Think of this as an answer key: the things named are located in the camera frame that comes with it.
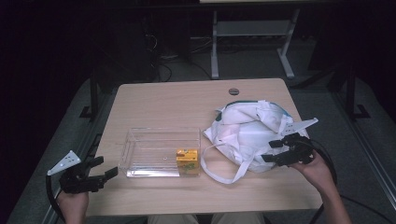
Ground person's left leg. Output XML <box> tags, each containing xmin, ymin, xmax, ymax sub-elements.
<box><xmin>147</xmin><ymin>214</ymin><xmax>200</xmax><ymax>224</ymax></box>

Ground clear plastic box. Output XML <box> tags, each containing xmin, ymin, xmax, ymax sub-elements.
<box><xmin>118</xmin><ymin>126</ymin><xmax>202</xmax><ymax>178</ymax></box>

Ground orange juice carton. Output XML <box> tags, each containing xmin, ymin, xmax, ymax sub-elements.
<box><xmin>176</xmin><ymin>147</ymin><xmax>200</xmax><ymax>177</ymax></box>

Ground white desk frame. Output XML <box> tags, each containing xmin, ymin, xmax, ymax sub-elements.
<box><xmin>199</xmin><ymin>0</ymin><xmax>302</xmax><ymax>80</ymax></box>

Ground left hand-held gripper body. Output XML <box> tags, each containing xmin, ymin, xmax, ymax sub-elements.
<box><xmin>46</xmin><ymin>149</ymin><xmax>106</xmax><ymax>194</ymax></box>

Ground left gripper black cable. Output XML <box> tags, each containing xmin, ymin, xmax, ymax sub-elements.
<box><xmin>45</xmin><ymin>174</ymin><xmax>66</xmax><ymax>222</ymax></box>

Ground black metal stand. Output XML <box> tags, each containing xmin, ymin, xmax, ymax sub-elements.
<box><xmin>344</xmin><ymin>63</ymin><xmax>372</xmax><ymax>120</ymax></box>
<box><xmin>78</xmin><ymin>68</ymin><xmax>101</xmax><ymax>121</ymax></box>

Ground black floor cables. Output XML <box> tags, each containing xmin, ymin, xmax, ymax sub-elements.
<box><xmin>141</xmin><ymin>15</ymin><xmax>176</xmax><ymax>83</ymax></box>

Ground person's right leg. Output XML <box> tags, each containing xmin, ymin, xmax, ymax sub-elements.
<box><xmin>211</xmin><ymin>212</ymin><xmax>265</xmax><ymax>224</ymax></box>

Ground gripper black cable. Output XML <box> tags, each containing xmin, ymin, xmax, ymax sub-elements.
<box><xmin>307</xmin><ymin>138</ymin><xmax>396</xmax><ymax>224</ymax></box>
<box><xmin>45</xmin><ymin>174</ymin><xmax>66</xmax><ymax>222</ymax></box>

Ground person's leg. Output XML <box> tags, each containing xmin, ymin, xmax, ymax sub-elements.
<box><xmin>147</xmin><ymin>214</ymin><xmax>200</xmax><ymax>224</ymax></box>
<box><xmin>211</xmin><ymin>212</ymin><xmax>265</xmax><ymax>224</ymax></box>

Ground person's left hand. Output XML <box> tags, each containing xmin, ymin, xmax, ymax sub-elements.
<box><xmin>55</xmin><ymin>189</ymin><xmax>90</xmax><ymax>224</ymax></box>

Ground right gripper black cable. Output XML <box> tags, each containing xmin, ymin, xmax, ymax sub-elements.
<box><xmin>307</xmin><ymin>138</ymin><xmax>396</xmax><ymax>224</ymax></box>

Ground person's right hand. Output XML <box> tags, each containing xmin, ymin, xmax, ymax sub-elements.
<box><xmin>289</xmin><ymin>151</ymin><xmax>338</xmax><ymax>195</ymax></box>

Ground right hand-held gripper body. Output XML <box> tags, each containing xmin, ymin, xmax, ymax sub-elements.
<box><xmin>273</xmin><ymin>117</ymin><xmax>319</xmax><ymax>168</ymax></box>

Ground white cloth bag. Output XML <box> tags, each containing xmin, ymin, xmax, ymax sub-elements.
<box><xmin>200</xmin><ymin>99</ymin><xmax>310</xmax><ymax>185</ymax></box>

